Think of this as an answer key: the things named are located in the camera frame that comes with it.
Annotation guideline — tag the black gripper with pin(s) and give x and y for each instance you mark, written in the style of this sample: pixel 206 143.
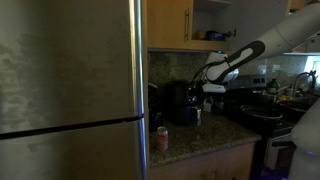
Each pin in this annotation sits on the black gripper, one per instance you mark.
pixel 194 93

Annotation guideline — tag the black coffee maker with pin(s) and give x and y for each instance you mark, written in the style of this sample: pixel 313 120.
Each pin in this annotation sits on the black coffee maker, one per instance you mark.
pixel 154 106
pixel 180 103

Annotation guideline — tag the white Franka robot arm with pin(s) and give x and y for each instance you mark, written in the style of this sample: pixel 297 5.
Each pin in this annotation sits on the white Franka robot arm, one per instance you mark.
pixel 283 33

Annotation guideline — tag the small white box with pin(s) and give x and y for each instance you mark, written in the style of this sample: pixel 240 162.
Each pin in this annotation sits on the small white box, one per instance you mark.
pixel 207 105

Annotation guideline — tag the silver travel mug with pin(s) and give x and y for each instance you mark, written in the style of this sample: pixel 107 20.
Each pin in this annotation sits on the silver travel mug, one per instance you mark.
pixel 198 116

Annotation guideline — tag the small spice jar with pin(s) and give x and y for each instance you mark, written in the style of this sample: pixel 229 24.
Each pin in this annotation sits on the small spice jar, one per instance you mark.
pixel 162 139

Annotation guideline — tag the yellow item on shelf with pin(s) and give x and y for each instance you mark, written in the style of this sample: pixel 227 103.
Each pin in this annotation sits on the yellow item on shelf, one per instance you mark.
pixel 200 35

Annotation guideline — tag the blue box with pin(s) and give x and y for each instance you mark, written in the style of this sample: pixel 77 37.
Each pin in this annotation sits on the blue box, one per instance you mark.
pixel 216 36

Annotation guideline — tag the black frying pan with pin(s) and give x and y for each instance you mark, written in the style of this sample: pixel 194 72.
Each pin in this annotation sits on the black frying pan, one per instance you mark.
pixel 261 112

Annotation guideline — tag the white backsplash outlet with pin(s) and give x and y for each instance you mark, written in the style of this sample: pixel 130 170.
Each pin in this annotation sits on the white backsplash outlet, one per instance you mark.
pixel 276 68
pixel 262 69

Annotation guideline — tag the light wooden upper cabinet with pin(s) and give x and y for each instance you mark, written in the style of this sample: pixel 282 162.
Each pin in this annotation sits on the light wooden upper cabinet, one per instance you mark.
pixel 166 23

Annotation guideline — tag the green dish soap bottle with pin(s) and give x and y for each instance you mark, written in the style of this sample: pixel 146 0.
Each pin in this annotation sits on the green dish soap bottle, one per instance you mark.
pixel 273 86

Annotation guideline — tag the black kitchen stove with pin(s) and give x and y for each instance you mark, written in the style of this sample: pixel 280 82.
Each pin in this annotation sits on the black kitchen stove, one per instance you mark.
pixel 266 128

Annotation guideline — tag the yellow sponge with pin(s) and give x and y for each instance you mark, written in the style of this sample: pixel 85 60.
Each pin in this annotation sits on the yellow sponge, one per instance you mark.
pixel 283 98

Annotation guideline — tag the kitchen sink basin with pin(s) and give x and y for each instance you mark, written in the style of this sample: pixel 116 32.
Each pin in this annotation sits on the kitchen sink basin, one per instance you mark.
pixel 298 103

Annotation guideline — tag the chrome sink faucet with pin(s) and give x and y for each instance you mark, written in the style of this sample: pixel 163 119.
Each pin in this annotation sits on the chrome sink faucet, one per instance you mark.
pixel 305 78

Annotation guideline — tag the stainless steel refrigerator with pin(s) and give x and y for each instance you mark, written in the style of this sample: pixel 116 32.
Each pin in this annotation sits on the stainless steel refrigerator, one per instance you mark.
pixel 66 90

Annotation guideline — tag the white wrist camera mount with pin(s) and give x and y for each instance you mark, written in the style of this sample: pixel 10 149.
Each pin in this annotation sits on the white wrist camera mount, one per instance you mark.
pixel 214 88

